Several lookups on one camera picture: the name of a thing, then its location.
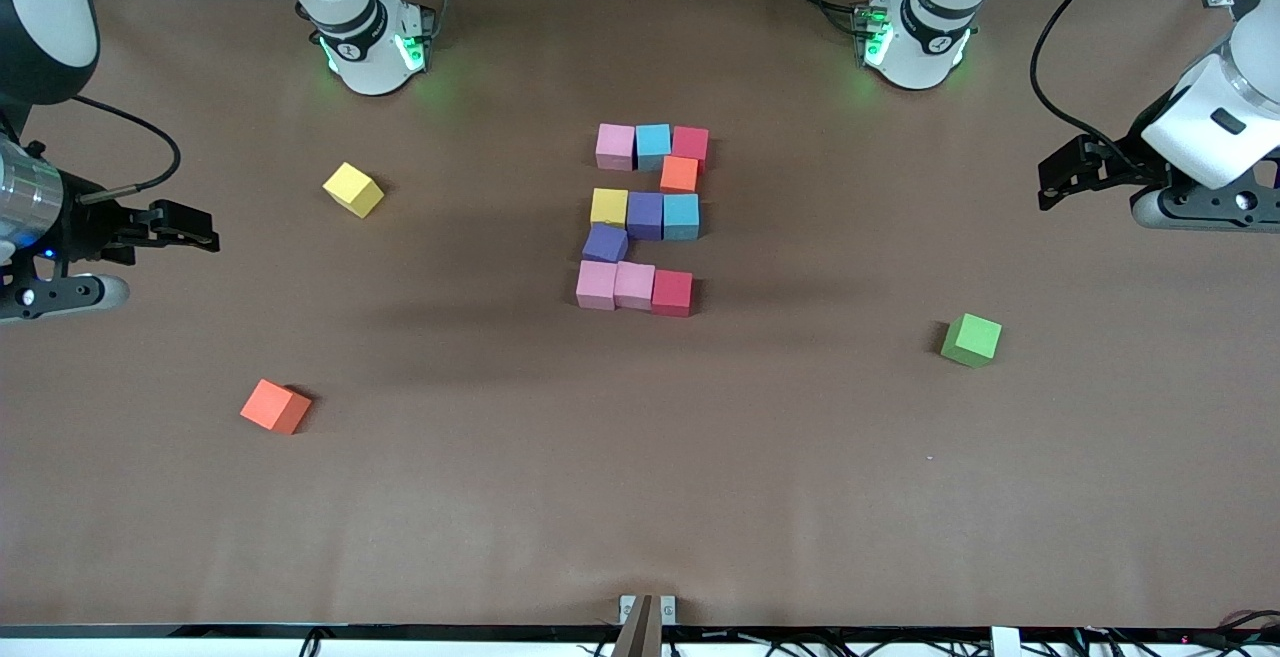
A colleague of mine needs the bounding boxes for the red foam cube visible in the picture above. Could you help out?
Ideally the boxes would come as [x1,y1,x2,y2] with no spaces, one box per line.
[672,126,711,171]
[652,270,695,319]

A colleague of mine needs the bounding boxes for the blue foam cube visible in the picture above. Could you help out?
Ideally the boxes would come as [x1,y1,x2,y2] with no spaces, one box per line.
[636,124,674,172]
[662,193,701,242]

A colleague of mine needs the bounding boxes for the pink foam cube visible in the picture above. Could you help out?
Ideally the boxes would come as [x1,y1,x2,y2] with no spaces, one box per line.
[595,123,638,172]
[576,260,619,312]
[614,261,657,312]

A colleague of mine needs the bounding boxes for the purple foam cube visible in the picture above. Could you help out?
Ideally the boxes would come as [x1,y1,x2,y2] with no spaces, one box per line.
[582,223,630,265]
[627,191,665,241]

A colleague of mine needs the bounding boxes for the green foam cube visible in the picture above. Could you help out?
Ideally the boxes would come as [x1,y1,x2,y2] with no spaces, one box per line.
[940,313,1004,370]

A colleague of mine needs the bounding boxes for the brown table cover sheet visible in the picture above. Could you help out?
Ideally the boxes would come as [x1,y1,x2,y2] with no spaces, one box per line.
[0,0,1280,630]

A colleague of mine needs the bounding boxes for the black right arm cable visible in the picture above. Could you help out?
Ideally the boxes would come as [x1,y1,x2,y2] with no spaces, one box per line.
[70,95,182,206]

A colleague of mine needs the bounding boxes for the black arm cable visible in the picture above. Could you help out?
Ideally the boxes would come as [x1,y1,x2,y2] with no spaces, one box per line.
[1030,0,1161,153]
[70,95,182,206]

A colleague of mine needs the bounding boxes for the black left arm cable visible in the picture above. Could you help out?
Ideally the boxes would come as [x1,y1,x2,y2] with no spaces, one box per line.
[1030,0,1161,153]

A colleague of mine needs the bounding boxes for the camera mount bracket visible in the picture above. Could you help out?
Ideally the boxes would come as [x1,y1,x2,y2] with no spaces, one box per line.
[612,593,678,657]

